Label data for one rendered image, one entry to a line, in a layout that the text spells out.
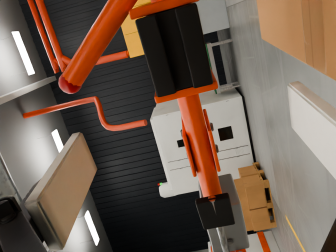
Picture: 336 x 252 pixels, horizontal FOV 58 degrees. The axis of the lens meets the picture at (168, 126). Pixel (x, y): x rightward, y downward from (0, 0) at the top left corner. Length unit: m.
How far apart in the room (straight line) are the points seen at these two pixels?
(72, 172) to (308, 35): 0.26
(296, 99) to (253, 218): 7.25
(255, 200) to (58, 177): 7.03
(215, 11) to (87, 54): 7.28
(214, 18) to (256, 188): 3.99
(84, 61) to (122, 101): 10.92
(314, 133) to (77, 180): 0.13
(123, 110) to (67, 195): 11.18
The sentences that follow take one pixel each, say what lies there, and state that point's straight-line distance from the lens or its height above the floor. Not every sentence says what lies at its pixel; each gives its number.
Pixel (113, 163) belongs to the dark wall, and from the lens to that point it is 12.19.
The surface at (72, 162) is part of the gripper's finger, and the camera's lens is 0.18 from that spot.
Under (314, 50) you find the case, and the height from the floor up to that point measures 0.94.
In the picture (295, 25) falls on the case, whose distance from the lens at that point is 0.37.
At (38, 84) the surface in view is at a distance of 10.54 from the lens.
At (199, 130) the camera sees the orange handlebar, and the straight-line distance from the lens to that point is 0.30.
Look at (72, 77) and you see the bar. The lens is 0.32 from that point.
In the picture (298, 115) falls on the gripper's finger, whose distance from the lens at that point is 0.18.
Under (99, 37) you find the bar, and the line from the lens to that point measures 0.30.
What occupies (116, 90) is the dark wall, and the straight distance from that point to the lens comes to 11.20.
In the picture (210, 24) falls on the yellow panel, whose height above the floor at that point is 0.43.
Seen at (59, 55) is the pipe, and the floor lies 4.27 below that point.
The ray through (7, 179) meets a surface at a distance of 6.32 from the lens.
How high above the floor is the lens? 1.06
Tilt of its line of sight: 7 degrees up
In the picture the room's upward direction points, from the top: 103 degrees counter-clockwise
